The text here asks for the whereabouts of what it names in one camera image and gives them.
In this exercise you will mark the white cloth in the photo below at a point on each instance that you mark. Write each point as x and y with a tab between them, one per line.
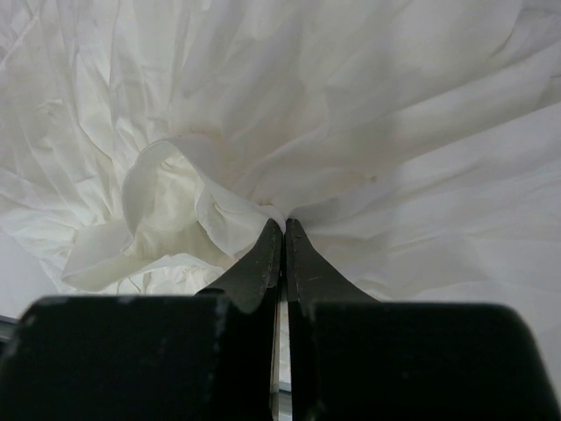
144	144

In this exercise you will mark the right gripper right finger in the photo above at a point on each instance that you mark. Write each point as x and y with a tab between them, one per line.
356	358

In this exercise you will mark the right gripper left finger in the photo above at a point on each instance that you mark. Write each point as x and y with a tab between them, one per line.
208	356

